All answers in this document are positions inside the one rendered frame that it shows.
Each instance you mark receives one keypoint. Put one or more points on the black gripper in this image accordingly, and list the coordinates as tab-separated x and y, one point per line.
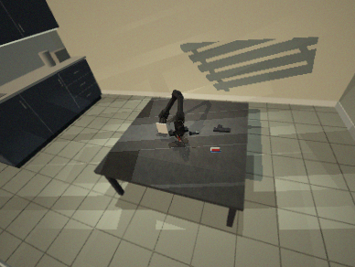
171	133

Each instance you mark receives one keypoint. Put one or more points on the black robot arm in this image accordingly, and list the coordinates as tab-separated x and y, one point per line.
180	117

